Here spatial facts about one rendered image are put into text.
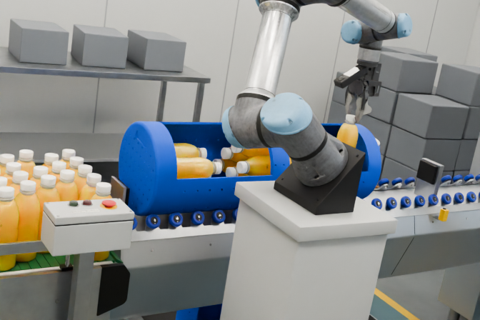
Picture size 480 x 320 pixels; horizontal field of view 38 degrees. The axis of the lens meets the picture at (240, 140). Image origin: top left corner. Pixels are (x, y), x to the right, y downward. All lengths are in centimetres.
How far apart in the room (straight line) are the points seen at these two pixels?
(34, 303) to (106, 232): 29
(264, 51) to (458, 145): 387
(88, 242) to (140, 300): 50
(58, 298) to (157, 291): 39
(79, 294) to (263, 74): 74
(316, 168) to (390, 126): 386
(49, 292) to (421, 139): 391
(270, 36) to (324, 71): 471
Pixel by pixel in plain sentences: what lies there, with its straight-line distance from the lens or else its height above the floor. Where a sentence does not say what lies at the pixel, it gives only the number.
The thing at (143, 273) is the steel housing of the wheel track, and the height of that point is 81.
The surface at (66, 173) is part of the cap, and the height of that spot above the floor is 111.
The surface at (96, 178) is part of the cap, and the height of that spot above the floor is 111.
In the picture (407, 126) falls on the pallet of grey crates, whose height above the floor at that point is 70.
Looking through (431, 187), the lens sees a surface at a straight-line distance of 287.
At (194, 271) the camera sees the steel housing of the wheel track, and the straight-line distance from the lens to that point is 218.
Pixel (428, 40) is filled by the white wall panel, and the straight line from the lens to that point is 737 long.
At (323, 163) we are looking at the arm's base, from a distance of 177.
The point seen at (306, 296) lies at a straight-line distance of 180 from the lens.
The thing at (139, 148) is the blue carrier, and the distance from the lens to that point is 207.
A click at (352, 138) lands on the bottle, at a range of 240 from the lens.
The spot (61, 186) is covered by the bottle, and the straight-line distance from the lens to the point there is 195.
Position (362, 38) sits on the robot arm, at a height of 156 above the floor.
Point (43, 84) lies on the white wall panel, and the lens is 544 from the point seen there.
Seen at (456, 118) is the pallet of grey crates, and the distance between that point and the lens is 550.
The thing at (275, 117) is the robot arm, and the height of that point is 138.
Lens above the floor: 174
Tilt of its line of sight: 15 degrees down
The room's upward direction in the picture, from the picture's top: 9 degrees clockwise
